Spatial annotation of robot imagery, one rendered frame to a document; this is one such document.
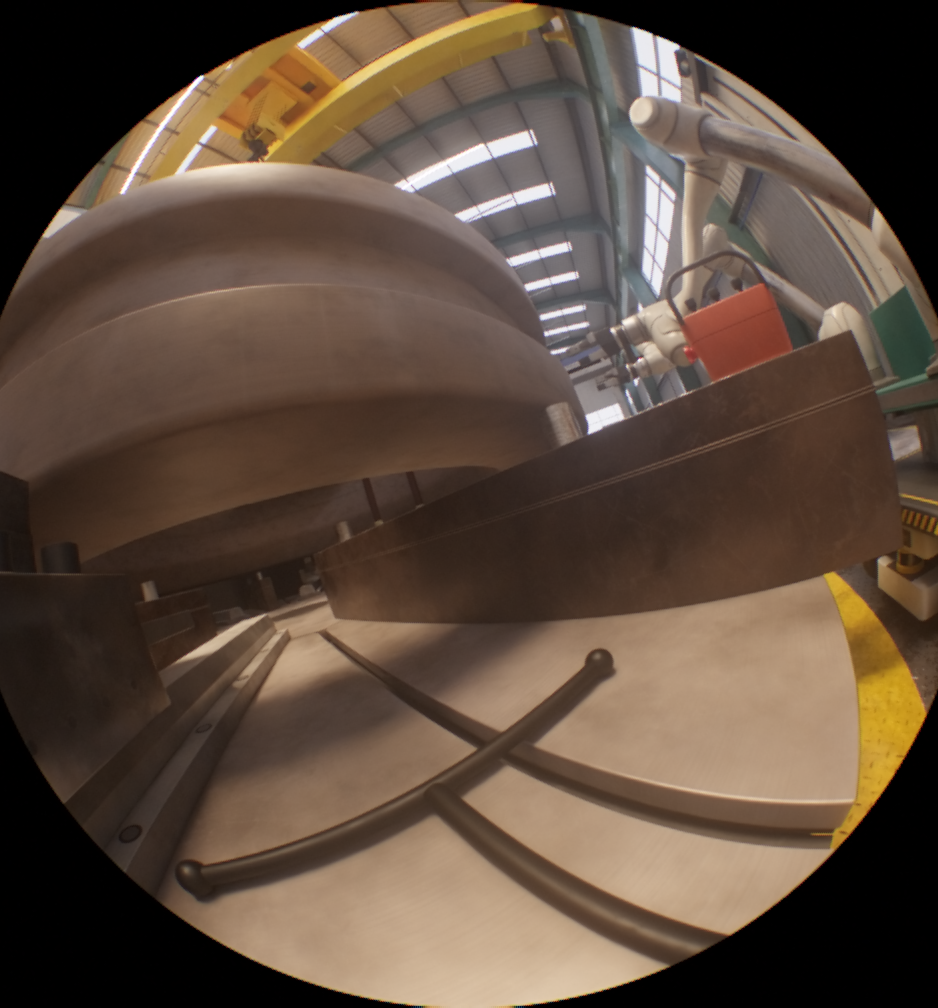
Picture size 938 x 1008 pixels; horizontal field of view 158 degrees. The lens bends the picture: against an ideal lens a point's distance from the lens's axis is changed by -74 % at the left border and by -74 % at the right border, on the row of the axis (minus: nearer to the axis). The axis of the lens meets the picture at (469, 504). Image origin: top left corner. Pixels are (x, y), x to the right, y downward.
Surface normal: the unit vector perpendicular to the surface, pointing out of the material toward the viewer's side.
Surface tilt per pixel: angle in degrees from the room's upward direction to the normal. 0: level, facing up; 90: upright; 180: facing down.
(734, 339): 97
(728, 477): 90
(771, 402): 90
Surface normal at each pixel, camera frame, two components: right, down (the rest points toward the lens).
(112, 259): 0.31, 0.95
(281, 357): 0.53, -0.22
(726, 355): -0.62, 0.29
